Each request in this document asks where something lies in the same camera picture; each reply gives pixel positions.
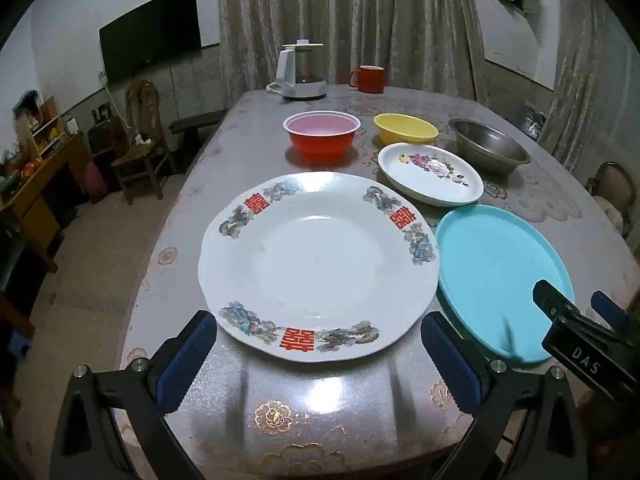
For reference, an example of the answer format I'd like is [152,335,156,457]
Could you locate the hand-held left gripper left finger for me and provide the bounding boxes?
[50,310,218,480]

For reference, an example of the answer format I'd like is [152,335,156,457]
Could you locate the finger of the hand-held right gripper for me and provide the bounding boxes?
[590,290,640,349]
[532,280,586,328]

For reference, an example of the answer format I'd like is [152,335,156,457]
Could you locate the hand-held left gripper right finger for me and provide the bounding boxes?
[420,310,588,480]

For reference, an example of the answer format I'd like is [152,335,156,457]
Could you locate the teal plastic plate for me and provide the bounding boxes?
[434,204,576,363]

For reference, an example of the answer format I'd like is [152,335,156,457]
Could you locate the stainless steel bowl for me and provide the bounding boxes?
[448,118,532,177]

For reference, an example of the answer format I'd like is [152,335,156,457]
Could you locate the large white plate red print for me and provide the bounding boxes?
[198,172,441,361]

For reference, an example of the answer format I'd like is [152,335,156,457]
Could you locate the small white floral plate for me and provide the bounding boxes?
[376,142,485,207]

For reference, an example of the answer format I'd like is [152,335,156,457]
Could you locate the yellow bowl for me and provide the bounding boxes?
[373,113,440,147]

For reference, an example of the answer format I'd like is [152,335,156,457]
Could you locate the red plastic bowl pink inside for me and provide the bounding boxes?
[283,111,362,163]

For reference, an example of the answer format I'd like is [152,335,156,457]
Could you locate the round-back cushioned chair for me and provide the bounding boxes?
[585,161,633,241]

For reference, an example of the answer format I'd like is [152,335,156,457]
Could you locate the plastic water bottles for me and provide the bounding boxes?
[522,105,548,140]

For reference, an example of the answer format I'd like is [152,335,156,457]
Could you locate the pink bag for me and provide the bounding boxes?
[84,161,108,198]

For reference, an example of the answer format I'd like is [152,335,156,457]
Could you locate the wooden chair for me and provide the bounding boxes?
[111,79,176,206]

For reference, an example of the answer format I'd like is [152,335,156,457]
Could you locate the yellow wooden cabinet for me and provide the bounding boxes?
[0,97,91,273]

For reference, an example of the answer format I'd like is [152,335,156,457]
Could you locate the sheer window curtain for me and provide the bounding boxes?
[540,0,640,241]

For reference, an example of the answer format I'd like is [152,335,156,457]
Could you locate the dark wooden bench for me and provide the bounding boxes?
[169,109,228,148]

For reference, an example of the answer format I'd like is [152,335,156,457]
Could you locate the red mug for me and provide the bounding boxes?
[348,65,386,94]

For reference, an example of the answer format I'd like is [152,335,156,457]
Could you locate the white electric glass kettle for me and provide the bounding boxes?
[266,40,329,101]

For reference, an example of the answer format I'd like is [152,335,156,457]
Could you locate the beige velvet curtain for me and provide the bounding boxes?
[216,0,488,106]

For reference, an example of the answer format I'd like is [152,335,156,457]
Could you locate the black wall television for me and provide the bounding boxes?
[98,0,203,85]

